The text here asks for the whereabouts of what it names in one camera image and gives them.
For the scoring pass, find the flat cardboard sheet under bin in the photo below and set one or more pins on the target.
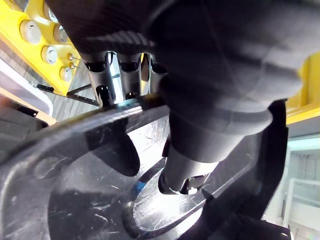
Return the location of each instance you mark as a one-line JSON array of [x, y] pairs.
[[37, 112]]

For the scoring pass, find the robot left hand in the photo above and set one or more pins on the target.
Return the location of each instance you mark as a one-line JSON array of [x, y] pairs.
[[212, 62]]

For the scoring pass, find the grey plastic bin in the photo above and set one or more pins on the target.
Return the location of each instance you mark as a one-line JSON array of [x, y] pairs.
[[22, 87]]

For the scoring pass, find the yellow shelf unit black posts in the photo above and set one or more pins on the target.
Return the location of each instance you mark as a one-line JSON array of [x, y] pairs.
[[15, 30]]

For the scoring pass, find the large black plastic housing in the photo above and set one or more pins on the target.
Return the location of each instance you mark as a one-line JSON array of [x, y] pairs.
[[75, 205]]

